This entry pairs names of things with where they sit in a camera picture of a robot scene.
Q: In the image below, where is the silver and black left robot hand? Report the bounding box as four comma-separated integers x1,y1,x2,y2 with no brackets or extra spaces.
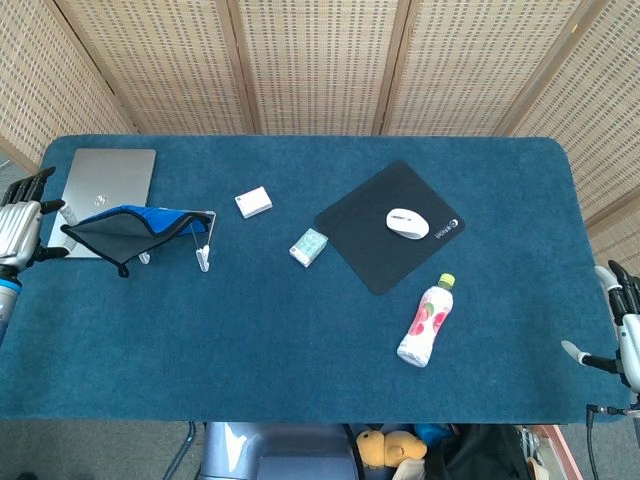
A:
0,166,69,274

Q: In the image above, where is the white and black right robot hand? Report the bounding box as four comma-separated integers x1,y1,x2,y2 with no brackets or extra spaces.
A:
560,259,640,391

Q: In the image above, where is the blue and grey cloth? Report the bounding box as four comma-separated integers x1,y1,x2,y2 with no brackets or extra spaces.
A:
59,203,214,279

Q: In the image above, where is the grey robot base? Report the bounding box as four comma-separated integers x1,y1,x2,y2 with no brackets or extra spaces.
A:
199,422,359,480

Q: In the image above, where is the silver closed laptop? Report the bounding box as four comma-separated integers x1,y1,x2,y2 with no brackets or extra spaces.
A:
47,147,158,260

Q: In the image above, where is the pink wooden board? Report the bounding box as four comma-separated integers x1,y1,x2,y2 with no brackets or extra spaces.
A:
519,424,584,480

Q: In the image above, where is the blue carpet table cover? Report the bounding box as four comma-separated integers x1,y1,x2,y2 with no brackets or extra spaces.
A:
0,133,632,425

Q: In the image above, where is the black bag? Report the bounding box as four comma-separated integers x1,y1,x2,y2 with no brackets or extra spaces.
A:
424,423,531,480

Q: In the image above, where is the plastic bottle with pink label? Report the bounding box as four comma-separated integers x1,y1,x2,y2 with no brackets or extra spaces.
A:
396,272,457,369

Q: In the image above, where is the blue object under table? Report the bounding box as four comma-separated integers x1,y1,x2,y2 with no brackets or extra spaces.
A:
414,423,454,444

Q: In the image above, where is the small white box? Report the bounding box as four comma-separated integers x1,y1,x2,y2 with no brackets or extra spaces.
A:
233,185,274,220

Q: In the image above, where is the white computer mouse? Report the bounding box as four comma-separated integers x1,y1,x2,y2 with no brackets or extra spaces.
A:
385,207,431,240

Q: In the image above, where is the yellow plush toy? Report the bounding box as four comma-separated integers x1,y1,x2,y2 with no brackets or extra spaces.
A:
355,429,429,471

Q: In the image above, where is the green and white tissue pack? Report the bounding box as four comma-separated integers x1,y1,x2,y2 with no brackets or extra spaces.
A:
288,227,329,268

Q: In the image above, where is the black mouse pad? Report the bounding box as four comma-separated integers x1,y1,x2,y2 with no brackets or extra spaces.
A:
313,159,466,296

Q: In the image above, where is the woven bamboo folding screen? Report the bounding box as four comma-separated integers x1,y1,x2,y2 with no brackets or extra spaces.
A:
0,0,640,274

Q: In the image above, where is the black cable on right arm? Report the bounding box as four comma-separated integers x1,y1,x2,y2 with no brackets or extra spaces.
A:
585,403,640,480

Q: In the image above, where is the wire stand with white feet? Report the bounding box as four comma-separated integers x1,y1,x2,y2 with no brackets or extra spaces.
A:
137,209,218,273

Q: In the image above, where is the black cable under table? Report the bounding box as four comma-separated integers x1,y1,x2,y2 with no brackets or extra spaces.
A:
167,421,197,480

